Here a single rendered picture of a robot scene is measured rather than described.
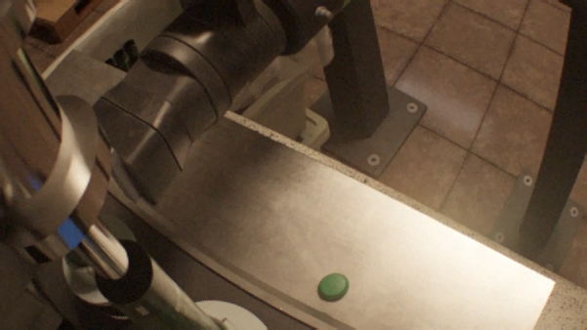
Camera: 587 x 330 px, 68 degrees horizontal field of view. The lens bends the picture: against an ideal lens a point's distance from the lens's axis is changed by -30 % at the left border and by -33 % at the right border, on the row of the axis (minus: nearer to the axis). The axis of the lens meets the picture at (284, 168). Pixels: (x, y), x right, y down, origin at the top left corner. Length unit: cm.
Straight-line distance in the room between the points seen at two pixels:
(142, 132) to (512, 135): 150
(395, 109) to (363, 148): 17
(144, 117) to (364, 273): 17
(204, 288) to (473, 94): 152
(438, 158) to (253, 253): 129
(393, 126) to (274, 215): 131
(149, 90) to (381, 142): 137
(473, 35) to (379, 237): 169
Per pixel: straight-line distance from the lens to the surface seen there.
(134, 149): 32
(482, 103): 181
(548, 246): 156
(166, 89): 34
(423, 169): 164
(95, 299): 37
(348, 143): 169
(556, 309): 69
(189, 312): 25
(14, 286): 42
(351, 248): 39
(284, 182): 43
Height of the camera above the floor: 138
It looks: 54 degrees down
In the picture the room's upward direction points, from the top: 20 degrees counter-clockwise
